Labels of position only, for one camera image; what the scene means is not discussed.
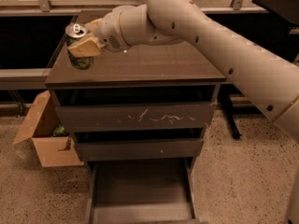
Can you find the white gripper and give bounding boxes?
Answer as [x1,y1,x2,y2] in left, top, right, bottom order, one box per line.
[66,6,130,57]

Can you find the green soda can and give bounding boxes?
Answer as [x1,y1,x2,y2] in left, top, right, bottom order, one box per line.
[65,22,93,70]

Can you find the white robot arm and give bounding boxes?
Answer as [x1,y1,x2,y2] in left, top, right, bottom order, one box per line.
[67,0,299,142]

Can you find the grey top drawer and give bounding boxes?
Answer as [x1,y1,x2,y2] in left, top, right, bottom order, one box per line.
[53,89,216,133]

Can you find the grey drawer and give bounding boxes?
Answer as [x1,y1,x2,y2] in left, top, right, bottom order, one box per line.
[84,158,200,224]
[75,128,203,161]
[53,89,216,133]

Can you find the grey drawer cabinet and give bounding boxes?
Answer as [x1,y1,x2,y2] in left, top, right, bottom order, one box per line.
[45,8,228,166]

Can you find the grey middle drawer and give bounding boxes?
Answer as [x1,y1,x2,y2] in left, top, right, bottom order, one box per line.
[75,128,203,161]

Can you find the grey bottom drawer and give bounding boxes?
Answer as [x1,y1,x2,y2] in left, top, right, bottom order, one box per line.
[84,158,200,224]

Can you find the green item in box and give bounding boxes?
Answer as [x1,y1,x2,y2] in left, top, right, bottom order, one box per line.
[52,124,68,137]

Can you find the open cardboard box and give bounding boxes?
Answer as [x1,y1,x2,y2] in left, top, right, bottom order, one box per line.
[13,91,83,167]

